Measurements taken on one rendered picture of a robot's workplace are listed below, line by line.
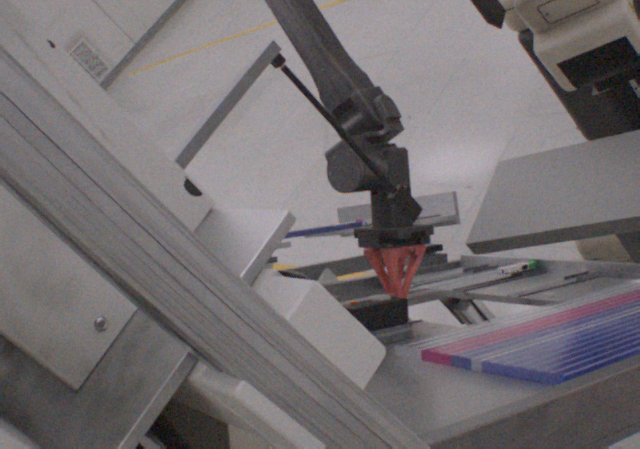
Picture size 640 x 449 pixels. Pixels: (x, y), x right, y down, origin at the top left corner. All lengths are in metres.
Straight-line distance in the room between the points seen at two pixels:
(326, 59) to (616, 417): 0.67
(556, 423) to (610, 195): 1.00
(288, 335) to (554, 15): 1.39
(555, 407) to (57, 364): 0.37
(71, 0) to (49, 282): 8.68
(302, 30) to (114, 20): 8.14
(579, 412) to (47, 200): 0.46
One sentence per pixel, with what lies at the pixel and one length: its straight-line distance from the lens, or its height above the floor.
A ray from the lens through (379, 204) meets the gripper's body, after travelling 1.15.
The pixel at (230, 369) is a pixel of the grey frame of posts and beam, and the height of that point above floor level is 1.39.
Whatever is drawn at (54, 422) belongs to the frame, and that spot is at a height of 1.39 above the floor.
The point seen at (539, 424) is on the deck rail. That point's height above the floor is 1.12.
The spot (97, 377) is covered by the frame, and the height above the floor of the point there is 1.39.
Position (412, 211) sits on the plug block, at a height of 1.08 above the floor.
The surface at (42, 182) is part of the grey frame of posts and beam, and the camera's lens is 0.38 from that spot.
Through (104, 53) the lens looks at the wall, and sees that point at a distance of 9.20.
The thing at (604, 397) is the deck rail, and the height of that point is 1.06.
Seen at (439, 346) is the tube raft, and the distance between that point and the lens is 0.85.
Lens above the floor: 1.59
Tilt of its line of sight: 26 degrees down
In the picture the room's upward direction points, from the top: 44 degrees counter-clockwise
